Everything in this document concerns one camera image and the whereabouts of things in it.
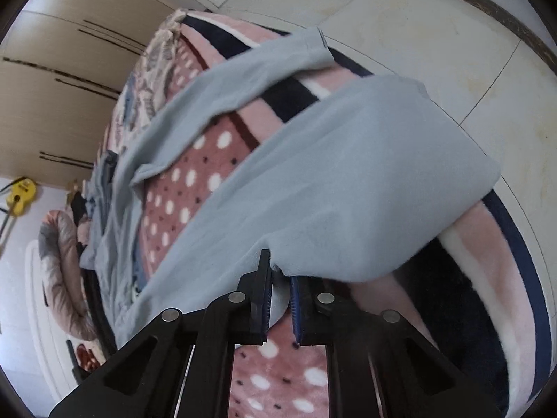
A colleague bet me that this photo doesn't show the light blue pants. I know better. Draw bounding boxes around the light blue pants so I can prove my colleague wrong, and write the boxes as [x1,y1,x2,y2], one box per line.
[94,28,500,345]

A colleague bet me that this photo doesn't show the patterned plush bed blanket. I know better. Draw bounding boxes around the patterned plush bed blanket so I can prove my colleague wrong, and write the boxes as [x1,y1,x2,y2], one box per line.
[73,7,554,418]

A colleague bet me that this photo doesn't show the white headboard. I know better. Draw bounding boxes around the white headboard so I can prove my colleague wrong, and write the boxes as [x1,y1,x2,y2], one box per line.
[25,240,78,402]

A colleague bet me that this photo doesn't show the blue denim garment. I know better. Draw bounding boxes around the blue denim garment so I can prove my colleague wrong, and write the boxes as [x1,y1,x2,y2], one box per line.
[86,150,119,225]

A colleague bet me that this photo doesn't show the yellow toy guitar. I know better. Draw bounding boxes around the yellow toy guitar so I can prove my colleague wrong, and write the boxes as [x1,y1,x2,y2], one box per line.
[1,177,37,229]

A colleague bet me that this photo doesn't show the brown patterned pillow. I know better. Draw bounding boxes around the brown patterned pillow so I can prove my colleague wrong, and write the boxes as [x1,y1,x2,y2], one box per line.
[112,9,187,145]

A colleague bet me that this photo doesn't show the wooden wardrobe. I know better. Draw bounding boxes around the wooden wardrobe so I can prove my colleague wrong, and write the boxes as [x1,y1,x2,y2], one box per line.
[1,0,172,185]

